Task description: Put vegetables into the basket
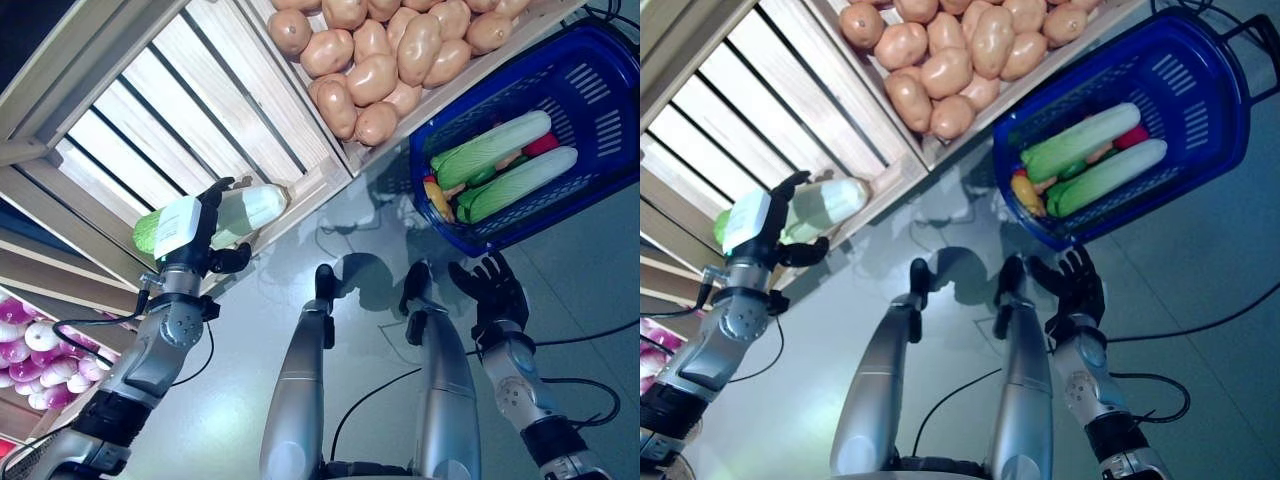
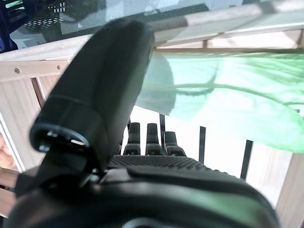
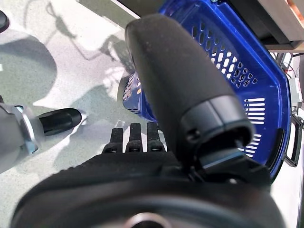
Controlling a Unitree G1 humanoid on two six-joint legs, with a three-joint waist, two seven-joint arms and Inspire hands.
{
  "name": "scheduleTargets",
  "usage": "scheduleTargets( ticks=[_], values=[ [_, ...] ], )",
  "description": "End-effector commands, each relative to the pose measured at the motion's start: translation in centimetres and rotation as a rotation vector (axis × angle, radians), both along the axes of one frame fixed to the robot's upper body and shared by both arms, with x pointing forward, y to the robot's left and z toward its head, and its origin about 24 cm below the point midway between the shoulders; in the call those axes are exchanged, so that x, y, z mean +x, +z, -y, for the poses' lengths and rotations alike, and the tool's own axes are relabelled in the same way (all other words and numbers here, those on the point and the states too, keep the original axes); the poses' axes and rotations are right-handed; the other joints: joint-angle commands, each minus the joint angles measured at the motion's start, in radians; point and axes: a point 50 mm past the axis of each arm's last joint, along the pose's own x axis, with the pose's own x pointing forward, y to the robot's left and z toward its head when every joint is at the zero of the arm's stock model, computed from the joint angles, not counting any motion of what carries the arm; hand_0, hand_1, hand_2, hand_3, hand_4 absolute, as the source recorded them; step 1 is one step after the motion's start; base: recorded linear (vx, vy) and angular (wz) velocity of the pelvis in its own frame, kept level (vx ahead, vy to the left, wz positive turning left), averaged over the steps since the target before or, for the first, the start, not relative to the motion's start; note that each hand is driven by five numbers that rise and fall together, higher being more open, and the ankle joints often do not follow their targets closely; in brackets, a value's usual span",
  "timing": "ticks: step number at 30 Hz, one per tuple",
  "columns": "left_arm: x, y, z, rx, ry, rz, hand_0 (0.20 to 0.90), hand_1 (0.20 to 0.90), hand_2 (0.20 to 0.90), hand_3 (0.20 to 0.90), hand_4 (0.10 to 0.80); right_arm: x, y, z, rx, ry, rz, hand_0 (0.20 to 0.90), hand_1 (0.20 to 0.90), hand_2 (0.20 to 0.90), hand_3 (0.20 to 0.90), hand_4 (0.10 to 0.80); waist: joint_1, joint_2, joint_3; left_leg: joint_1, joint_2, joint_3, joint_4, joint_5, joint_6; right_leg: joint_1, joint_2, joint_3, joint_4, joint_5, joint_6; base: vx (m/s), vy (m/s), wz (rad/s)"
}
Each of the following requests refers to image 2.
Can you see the blue plastic shopping basket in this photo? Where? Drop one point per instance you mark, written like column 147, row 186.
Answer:
column 6, row 40

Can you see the napa cabbage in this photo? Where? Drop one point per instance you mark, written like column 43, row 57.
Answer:
column 237, row 83

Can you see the beige potato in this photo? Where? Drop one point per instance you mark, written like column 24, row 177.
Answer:
column 4, row 152

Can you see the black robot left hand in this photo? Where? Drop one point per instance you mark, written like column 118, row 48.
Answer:
column 95, row 95

